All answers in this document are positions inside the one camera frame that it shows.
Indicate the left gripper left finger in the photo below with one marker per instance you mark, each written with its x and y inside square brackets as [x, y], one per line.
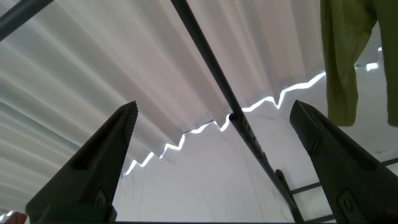
[87, 177]

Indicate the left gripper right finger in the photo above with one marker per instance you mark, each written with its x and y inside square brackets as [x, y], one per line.
[348, 174]

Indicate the green printed shirt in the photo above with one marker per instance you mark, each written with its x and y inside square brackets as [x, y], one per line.
[342, 62]

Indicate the black clothes rack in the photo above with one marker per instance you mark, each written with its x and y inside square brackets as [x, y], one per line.
[211, 62]

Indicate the white curtain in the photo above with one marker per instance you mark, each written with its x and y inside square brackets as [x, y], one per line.
[109, 62]

